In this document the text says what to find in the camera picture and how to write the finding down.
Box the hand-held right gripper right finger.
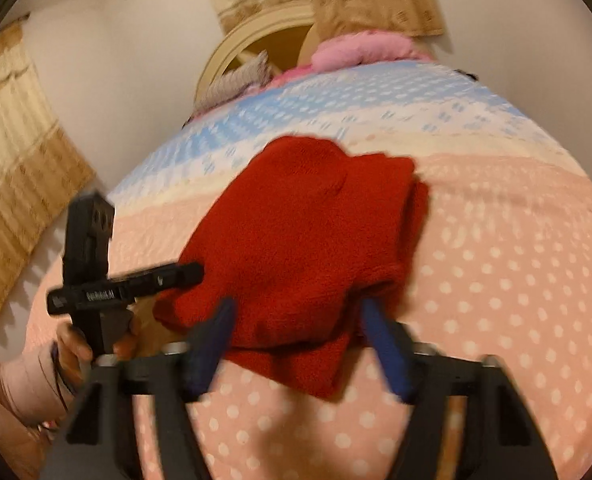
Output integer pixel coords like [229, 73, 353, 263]
[361, 297, 559, 480]

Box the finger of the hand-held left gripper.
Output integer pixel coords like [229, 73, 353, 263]
[130, 261, 205, 297]

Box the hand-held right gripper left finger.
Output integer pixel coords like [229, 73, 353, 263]
[41, 297, 237, 480]

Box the red fleece garment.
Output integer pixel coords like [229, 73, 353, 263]
[153, 135, 431, 401]

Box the person's left forearm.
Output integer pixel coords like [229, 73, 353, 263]
[0, 345, 77, 428]

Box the person's left hand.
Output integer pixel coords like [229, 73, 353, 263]
[55, 310, 143, 386]

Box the pink and blue dotted bedspread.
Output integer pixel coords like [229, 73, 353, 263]
[26, 57, 592, 480]

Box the striped pillow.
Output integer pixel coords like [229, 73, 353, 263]
[193, 50, 273, 111]

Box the cream wooden headboard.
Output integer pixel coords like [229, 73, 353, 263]
[194, 1, 327, 106]

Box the pink quilt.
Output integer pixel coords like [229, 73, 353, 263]
[268, 30, 434, 83]

